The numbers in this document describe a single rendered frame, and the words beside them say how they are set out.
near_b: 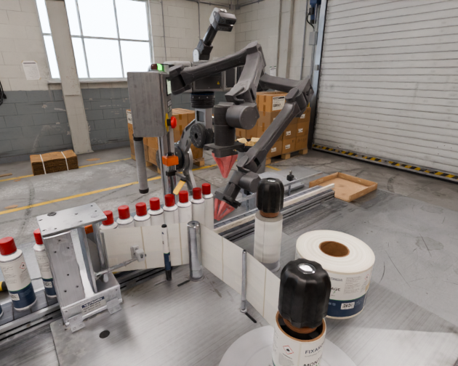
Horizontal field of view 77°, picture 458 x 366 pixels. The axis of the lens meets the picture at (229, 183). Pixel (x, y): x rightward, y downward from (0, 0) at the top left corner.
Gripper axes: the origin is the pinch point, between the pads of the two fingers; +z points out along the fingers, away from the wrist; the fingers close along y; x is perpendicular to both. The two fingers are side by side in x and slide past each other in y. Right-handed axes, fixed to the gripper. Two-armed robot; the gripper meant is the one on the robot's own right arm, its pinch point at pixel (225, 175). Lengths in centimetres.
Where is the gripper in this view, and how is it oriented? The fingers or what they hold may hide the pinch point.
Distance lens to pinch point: 83.5
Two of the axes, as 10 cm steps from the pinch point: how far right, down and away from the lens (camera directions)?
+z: 0.1, 9.4, 3.4
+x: -6.4, -2.6, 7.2
